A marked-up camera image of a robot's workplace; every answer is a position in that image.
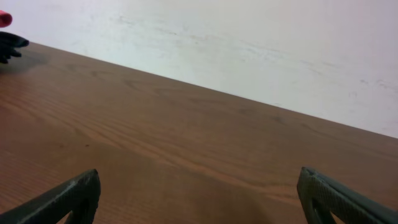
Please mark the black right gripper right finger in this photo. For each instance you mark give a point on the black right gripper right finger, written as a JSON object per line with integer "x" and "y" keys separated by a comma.
{"x": 323, "y": 198}

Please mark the navy folded garment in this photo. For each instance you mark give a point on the navy folded garment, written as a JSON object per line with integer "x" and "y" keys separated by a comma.
{"x": 10, "y": 43}

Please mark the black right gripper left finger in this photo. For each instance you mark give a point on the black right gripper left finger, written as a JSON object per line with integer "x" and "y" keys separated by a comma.
{"x": 77, "y": 199}

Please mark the red folded t-shirt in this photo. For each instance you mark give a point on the red folded t-shirt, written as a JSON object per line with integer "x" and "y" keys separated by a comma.
{"x": 5, "y": 19}

